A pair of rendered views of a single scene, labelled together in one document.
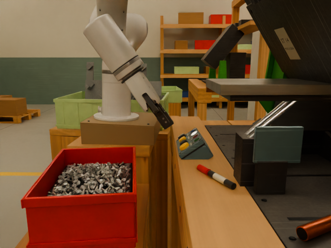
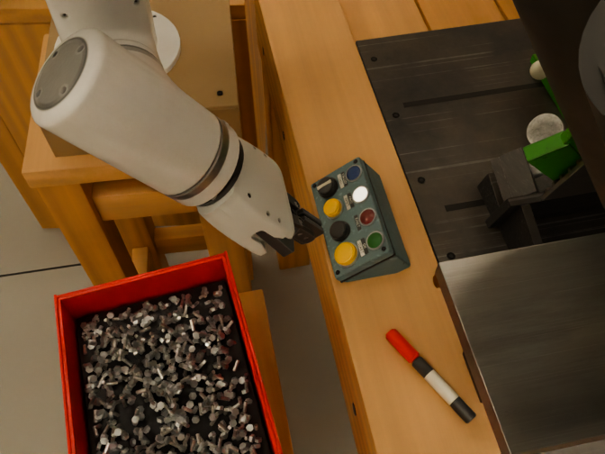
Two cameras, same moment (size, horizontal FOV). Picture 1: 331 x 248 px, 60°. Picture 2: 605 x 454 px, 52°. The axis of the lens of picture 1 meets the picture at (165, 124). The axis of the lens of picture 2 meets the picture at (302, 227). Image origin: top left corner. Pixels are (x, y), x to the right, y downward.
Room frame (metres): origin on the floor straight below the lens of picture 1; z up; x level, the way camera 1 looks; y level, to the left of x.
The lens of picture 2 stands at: (0.41, 0.07, 1.58)
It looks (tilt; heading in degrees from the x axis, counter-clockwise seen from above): 56 degrees down; 349
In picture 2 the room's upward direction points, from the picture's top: straight up
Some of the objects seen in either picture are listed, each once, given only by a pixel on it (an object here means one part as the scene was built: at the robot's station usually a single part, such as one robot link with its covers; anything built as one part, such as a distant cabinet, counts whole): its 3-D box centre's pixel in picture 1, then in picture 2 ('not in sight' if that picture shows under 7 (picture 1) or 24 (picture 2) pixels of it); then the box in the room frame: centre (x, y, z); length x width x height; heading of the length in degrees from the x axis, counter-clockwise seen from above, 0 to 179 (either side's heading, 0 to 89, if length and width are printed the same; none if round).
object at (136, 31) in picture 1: (124, 44); not in sight; (1.21, 0.17, 1.24); 0.19 x 0.12 x 0.24; 98
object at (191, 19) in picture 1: (220, 61); not in sight; (7.33, -1.38, 1.14); 3.01 x 0.54 x 2.28; 89
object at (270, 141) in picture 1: (276, 160); not in sight; (0.55, -0.23, 0.97); 0.10 x 0.02 x 0.14; 91
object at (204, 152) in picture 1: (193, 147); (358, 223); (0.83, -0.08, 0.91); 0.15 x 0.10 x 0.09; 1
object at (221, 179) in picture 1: (215, 175); (428, 374); (0.62, -0.11, 0.91); 0.13 x 0.02 x 0.02; 28
